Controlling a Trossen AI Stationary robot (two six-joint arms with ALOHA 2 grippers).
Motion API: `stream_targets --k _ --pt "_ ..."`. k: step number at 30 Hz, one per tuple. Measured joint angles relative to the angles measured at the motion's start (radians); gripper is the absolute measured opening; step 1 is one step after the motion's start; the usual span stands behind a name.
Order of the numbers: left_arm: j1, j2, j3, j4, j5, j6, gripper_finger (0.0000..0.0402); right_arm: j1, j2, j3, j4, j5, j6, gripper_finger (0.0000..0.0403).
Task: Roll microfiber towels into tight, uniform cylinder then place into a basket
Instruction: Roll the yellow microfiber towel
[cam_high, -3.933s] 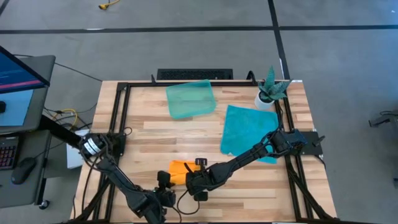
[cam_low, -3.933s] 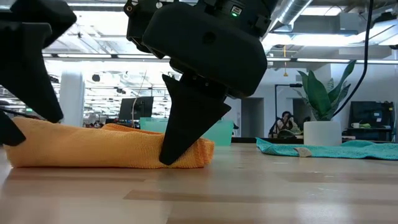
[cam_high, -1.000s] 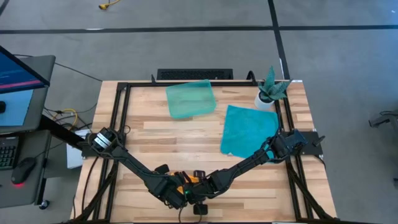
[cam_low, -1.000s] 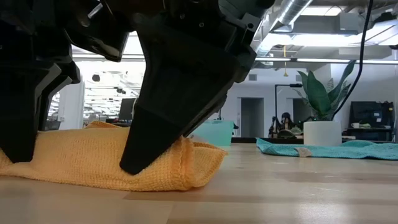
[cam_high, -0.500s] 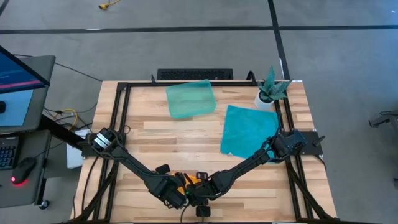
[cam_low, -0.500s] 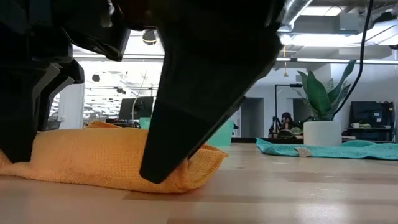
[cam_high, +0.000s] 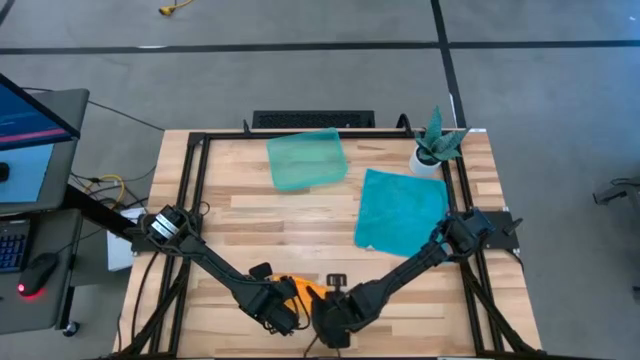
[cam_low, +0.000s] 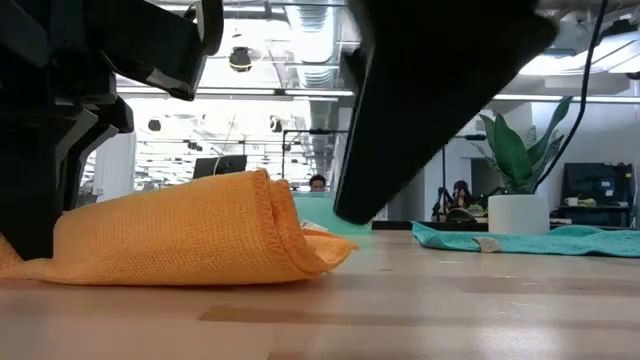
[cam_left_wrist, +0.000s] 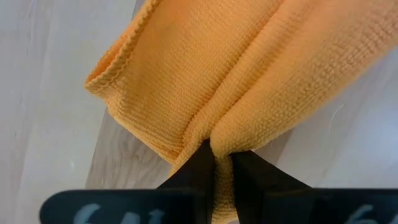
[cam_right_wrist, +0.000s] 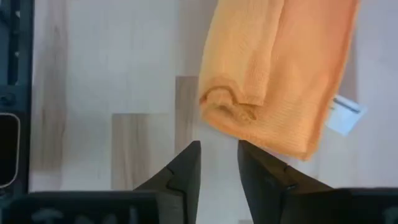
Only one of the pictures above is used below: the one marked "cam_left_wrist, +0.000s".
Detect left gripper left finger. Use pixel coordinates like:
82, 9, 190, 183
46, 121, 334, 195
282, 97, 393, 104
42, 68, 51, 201
157, 139, 216, 224

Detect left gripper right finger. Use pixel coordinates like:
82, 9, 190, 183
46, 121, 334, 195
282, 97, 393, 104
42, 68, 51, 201
231, 150, 312, 224

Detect orange microfiber towel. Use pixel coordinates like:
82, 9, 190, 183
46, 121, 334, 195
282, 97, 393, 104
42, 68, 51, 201
84, 0, 398, 224

